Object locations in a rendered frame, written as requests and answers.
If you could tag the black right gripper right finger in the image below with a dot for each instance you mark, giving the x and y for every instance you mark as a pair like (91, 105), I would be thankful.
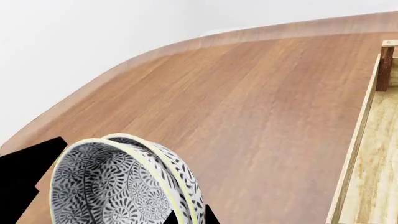
(211, 217)

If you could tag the black white patterned ceramic bowl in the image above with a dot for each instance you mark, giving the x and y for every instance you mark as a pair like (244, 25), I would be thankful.
(186, 168)
(105, 184)

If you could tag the light wooden tray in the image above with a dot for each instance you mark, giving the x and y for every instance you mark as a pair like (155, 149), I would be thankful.
(373, 163)

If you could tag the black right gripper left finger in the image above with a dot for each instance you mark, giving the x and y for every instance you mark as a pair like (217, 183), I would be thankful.
(18, 172)

